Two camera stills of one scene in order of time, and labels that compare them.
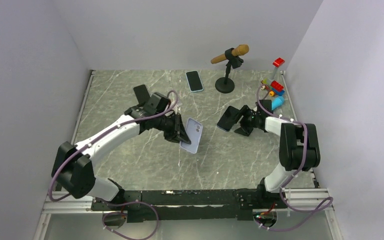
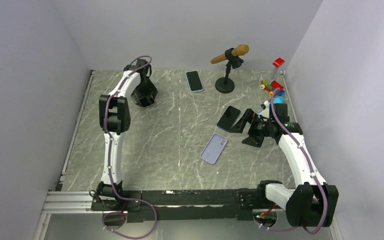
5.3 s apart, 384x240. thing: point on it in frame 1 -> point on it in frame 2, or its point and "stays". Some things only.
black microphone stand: [226, 84] stays
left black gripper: [178, 133] -> [151, 91]
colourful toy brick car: [274, 88] stays
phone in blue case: [194, 81] stays
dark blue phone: [228, 118] stays
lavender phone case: [194, 129] -> [213, 148]
